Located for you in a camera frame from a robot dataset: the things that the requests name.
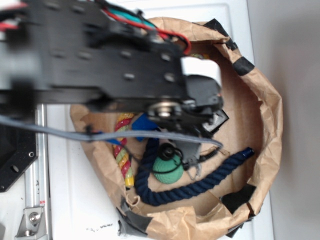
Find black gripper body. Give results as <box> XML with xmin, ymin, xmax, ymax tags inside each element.
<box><xmin>147</xmin><ymin>56</ymin><xmax>224</xmax><ymax>138</ymax></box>

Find dark blue rope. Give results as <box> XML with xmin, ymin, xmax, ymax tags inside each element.
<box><xmin>135</xmin><ymin>137</ymin><xmax>255</xmax><ymax>207</ymax></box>

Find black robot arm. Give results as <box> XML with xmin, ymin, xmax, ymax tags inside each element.
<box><xmin>0</xmin><ymin>0</ymin><xmax>223</xmax><ymax>138</ymax></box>

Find black square box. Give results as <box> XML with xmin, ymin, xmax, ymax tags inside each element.
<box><xmin>203</xmin><ymin>109</ymin><xmax>229</xmax><ymax>135</ymax></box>

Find brown paper bag bin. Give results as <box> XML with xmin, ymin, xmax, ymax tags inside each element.
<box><xmin>82</xmin><ymin>17</ymin><xmax>283</xmax><ymax>240</ymax></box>

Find blue sponge block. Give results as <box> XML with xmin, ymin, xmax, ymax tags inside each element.
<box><xmin>131</xmin><ymin>113</ymin><xmax>160</xmax><ymax>132</ymax></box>

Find green textured ball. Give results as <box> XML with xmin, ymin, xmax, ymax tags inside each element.
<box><xmin>152</xmin><ymin>154</ymin><xmax>184</xmax><ymax>185</ymax></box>

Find white tray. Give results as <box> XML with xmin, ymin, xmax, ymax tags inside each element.
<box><xmin>44</xmin><ymin>0</ymin><xmax>275</xmax><ymax>240</ymax></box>

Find multicolour twisted rope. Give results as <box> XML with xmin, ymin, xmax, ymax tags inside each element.
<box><xmin>112</xmin><ymin>53</ymin><xmax>210</xmax><ymax>189</ymax></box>

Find red and green wires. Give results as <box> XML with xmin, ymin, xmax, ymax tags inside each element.
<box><xmin>0</xmin><ymin>0</ymin><xmax>192</xmax><ymax>56</ymax></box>

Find grey flat cable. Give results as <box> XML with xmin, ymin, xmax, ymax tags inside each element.
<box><xmin>0</xmin><ymin>114</ymin><xmax>224</xmax><ymax>150</ymax></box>

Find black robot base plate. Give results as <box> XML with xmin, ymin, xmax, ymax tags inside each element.
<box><xmin>0</xmin><ymin>125</ymin><xmax>38</xmax><ymax>193</ymax></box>

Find aluminium extrusion rail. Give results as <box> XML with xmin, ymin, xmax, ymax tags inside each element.
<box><xmin>23</xmin><ymin>103</ymin><xmax>52</xmax><ymax>240</ymax></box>

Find metal corner bracket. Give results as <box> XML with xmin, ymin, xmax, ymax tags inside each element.
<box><xmin>14</xmin><ymin>207</ymin><xmax>47</xmax><ymax>240</ymax></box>

